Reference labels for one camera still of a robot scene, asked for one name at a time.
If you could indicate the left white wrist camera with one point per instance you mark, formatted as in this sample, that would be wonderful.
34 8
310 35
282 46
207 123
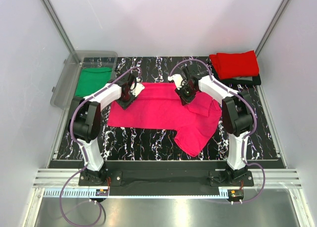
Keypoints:
137 87

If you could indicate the clear plastic bin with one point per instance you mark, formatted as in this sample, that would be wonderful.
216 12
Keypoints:
65 88

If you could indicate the folded black t shirt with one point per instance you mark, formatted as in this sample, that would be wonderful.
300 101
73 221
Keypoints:
249 81

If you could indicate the green t shirt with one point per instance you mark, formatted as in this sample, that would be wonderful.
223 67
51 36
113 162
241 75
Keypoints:
92 80

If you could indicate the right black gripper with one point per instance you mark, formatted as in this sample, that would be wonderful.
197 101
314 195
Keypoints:
184 100

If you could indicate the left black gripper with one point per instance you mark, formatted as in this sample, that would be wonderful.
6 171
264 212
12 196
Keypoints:
125 105

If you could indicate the white slotted cable duct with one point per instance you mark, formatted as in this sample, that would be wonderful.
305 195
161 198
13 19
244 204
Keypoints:
72 193

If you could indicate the orange connector board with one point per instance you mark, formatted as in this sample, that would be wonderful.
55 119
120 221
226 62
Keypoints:
236 193
102 192

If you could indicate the black marbled table mat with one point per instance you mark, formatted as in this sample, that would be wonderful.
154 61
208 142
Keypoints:
118 143

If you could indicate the folded red t shirt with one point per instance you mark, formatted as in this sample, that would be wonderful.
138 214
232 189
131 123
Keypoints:
229 66

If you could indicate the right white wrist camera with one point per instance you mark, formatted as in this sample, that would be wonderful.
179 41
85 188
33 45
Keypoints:
177 79

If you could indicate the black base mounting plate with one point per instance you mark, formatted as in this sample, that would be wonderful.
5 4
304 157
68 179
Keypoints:
166 178

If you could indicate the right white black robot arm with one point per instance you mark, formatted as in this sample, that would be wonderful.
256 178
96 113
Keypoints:
238 119

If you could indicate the pink t shirt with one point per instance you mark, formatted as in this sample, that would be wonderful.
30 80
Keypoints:
159 107

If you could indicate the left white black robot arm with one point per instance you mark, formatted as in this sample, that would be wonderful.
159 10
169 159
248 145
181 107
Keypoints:
85 122

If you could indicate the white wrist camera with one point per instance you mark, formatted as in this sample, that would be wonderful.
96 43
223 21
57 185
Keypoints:
177 79
137 87

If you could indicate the left orange connector board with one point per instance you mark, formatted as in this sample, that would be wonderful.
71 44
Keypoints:
102 192

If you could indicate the right orange connector board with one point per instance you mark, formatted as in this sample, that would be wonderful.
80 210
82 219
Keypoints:
236 193

